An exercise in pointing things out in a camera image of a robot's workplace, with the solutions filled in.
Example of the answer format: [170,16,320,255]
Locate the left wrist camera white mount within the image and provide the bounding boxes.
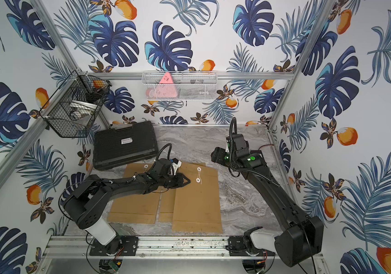
[171,158,182,175]

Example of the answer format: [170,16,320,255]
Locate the white items in black basket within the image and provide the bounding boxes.
[69,100,98,121]

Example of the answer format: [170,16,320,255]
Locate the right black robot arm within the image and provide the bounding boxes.
[211,133,324,267]

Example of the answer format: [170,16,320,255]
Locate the white mesh wall basket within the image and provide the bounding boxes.
[142,71,218,100]

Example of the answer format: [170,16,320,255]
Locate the black plastic tool case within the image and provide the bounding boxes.
[93,121,158,171]

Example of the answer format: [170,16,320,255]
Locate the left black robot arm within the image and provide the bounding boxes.
[61,158,191,255]

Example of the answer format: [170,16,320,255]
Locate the black wire basket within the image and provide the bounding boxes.
[38,71,112,138]

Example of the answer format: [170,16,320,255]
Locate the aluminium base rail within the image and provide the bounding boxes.
[42,234,325,260]

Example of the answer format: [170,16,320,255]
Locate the pink triangular object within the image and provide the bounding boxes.
[150,72,178,99]

